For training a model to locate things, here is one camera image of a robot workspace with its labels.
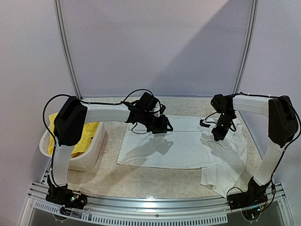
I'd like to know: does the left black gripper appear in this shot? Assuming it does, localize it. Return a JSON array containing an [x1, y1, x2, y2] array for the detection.
[[141, 111, 173, 134]]

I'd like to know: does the white t-shirt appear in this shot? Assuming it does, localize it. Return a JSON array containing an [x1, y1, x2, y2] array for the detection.
[[117, 116, 247, 197]]

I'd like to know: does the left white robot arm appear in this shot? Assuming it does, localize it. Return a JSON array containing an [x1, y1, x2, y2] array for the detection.
[[48, 92, 173, 204]]

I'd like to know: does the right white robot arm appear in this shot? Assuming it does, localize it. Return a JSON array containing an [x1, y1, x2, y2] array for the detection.
[[210, 93, 301, 187]]

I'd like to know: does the white plastic laundry basket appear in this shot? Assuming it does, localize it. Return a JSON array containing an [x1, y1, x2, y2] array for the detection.
[[39, 122, 106, 171]]

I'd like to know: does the yellow garment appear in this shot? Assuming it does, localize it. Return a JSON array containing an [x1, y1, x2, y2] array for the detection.
[[48, 113, 99, 158]]

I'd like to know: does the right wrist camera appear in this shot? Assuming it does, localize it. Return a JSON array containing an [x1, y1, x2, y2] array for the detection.
[[199, 119, 211, 128]]

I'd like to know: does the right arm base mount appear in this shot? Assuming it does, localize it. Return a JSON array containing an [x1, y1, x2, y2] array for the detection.
[[226, 184, 276, 212]]

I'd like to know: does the front aluminium rail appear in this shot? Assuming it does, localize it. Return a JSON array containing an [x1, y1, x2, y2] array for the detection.
[[21, 182, 294, 226]]

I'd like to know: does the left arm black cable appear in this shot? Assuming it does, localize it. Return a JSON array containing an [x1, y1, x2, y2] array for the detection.
[[42, 94, 76, 142]]

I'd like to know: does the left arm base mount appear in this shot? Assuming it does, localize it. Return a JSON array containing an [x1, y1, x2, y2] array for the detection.
[[46, 176, 87, 210]]

